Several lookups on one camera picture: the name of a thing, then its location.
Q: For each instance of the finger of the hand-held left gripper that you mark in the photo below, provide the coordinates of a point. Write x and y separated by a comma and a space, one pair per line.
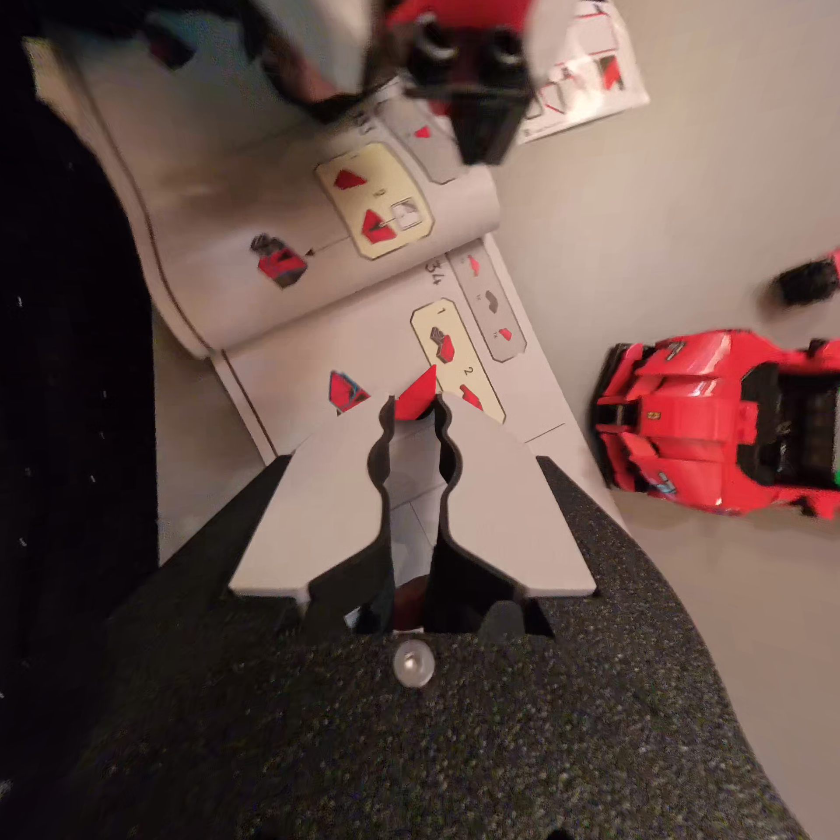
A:
554, 33
322, 33

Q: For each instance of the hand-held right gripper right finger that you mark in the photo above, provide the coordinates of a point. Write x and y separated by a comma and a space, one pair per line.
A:
519, 525

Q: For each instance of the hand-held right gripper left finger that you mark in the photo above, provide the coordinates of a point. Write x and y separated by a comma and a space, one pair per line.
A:
309, 525

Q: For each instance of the black red lego block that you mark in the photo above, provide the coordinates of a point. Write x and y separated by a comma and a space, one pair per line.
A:
466, 72

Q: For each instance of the red lego wedge piece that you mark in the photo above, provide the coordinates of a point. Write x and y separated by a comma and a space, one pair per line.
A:
420, 391

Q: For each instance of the red lego car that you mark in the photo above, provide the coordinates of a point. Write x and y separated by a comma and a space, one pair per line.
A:
709, 420

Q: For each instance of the red black green lego assembly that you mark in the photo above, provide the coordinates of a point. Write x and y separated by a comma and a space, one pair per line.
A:
810, 280

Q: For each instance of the lego instruction booklet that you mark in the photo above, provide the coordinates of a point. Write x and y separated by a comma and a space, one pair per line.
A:
263, 236

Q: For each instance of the white sticker sheet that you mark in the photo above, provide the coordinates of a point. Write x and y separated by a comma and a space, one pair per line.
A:
591, 79

